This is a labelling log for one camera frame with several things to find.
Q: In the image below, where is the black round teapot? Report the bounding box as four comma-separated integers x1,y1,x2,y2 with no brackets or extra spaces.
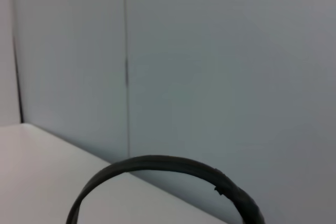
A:
65,154,267,224

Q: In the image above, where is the white backdrop panel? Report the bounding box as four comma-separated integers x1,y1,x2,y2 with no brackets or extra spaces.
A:
123,0,336,224
12,0,130,158

